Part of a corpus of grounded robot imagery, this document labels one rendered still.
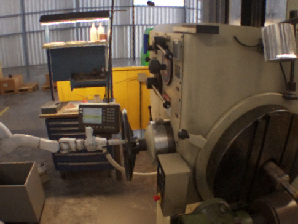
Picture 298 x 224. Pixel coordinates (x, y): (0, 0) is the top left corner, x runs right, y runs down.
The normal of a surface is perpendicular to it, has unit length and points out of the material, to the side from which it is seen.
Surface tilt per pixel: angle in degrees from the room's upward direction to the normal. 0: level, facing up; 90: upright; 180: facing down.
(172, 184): 90
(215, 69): 90
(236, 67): 90
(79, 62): 90
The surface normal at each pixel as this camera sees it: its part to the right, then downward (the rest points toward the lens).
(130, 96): 0.18, 0.36
